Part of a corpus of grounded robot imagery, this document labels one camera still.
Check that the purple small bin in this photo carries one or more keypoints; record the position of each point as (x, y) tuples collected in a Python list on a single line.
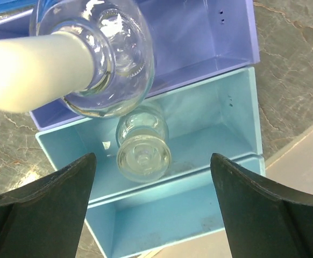
[(192, 41)]

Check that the glass flask white stopper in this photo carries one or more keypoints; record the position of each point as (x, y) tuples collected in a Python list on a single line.
[(95, 56)]

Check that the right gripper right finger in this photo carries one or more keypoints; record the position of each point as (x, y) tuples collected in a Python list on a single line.
[(262, 218)]

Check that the light blue outer bin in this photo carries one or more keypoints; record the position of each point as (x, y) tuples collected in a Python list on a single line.
[(127, 219)]

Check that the small glass bottle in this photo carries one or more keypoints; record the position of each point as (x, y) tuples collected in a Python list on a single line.
[(143, 154)]

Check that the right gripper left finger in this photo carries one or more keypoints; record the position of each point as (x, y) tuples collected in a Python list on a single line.
[(45, 218)]

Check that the blue divided storage bin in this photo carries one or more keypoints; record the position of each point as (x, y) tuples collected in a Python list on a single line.
[(11, 5)]

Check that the light blue middle bin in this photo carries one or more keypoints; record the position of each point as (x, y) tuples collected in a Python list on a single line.
[(217, 115)]

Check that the light blue bin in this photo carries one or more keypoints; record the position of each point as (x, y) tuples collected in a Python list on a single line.
[(127, 219), (217, 115)]

